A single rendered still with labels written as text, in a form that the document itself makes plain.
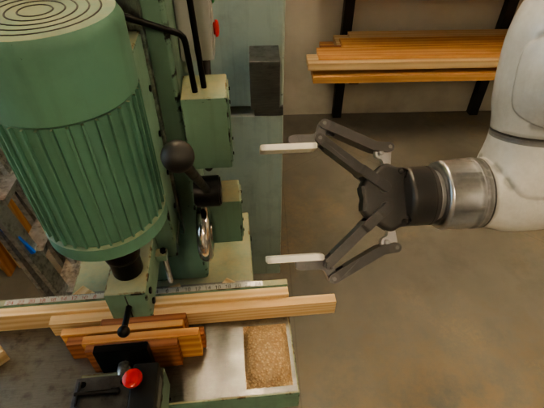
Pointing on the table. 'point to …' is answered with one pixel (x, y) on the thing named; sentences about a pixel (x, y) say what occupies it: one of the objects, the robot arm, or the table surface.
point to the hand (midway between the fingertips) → (271, 204)
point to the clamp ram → (122, 356)
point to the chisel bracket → (135, 287)
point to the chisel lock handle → (125, 323)
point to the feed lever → (174, 159)
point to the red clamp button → (132, 378)
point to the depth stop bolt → (164, 261)
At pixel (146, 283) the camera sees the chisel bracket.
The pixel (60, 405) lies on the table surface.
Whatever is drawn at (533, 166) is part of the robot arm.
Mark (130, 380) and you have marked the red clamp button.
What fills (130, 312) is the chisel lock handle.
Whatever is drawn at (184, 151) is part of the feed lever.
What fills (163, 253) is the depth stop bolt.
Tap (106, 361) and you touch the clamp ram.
